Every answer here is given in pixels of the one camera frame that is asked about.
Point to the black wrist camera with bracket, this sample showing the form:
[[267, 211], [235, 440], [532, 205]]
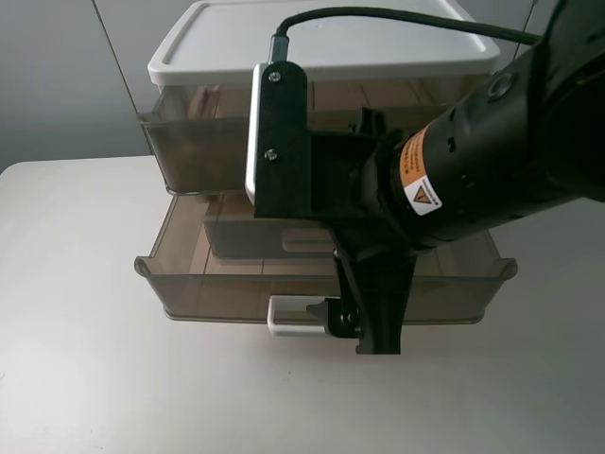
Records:
[[278, 178]]

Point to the white lower drawer handle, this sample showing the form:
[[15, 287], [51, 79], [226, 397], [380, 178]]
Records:
[[296, 303]]

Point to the white drawer cabinet frame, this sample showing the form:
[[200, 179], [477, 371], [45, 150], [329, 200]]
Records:
[[221, 42]]

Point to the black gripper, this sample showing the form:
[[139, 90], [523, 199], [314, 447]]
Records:
[[353, 194]]

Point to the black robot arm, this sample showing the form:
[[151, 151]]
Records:
[[529, 138]]

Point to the smoky transparent drawer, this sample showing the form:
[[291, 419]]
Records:
[[199, 134], [213, 261]]

